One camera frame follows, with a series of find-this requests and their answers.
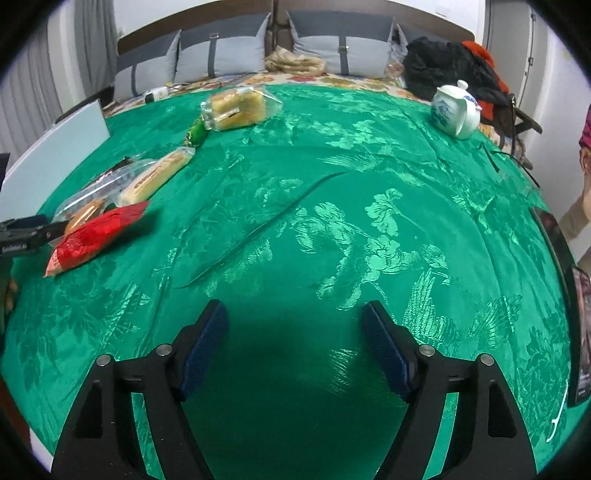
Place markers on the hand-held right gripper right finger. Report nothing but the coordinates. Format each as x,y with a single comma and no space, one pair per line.
385,350

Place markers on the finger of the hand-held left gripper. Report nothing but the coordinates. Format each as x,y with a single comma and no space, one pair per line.
25,221
27,240

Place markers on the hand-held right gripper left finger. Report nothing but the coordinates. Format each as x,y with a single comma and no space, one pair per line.
205,350

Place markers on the red snack packet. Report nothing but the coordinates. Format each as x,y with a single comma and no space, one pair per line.
92,235

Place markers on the long clear snack packet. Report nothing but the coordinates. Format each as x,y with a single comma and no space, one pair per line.
99,187

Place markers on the long bread roll packet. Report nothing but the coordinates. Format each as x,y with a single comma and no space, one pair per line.
157,173

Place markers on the white board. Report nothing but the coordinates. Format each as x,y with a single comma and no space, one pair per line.
55,147

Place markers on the grey curtain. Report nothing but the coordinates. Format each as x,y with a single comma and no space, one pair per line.
41,69

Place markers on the white power strip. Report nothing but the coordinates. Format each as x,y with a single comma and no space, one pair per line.
154,95

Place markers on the green patterned blanket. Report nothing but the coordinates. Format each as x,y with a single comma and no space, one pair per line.
300,184

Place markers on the green wrapped sausage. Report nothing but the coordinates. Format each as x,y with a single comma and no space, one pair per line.
197,133

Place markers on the black flat device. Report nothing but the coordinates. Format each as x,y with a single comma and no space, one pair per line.
554,235
582,332

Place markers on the bread in clear bag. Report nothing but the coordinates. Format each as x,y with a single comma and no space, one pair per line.
235,108

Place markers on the white blue teapot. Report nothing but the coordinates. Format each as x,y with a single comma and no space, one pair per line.
450,113

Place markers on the clear plastic bag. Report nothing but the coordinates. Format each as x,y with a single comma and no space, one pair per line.
395,71

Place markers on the black jacket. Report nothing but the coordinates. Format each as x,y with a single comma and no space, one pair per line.
438,64

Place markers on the folded beige blanket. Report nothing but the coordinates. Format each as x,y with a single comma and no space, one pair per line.
295,62

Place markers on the red garment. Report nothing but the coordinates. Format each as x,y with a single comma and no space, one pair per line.
480,53

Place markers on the grey pillows row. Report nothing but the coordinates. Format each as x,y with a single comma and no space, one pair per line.
443,25

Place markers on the white door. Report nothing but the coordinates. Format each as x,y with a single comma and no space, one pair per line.
517,46

